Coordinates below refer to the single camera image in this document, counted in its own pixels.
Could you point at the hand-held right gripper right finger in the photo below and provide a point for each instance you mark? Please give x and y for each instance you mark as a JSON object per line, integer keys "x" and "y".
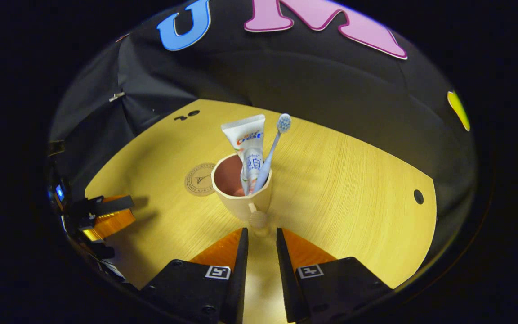
{"x": 283, "y": 270}

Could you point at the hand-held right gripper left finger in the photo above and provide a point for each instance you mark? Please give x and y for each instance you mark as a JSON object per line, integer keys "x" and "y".
{"x": 241, "y": 270}

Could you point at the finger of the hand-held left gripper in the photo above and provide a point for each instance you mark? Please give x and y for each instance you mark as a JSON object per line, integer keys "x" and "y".
{"x": 113, "y": 223}
{"x": 115, "y": 203}

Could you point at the beige cup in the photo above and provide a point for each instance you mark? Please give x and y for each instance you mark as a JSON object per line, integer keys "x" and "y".
{"x": 241, "y": 204}

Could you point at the round wooden coaster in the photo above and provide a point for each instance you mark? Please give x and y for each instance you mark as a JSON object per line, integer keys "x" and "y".
{"x": 198, "y": 180}

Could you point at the white and blue toothbrush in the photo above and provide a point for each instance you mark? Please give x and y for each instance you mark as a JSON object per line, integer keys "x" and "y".
{"x": 270, "y": 157}

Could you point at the white toothpaste tube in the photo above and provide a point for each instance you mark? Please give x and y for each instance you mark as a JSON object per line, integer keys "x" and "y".
{"x": 249, "y": 144}

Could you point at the silver metal clip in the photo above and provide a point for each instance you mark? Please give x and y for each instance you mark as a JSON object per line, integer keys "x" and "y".
{"x": 116, "y": 96}

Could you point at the black backdrop cloth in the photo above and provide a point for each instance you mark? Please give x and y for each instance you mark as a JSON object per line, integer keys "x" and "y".
{"x": 308, "y": 76}

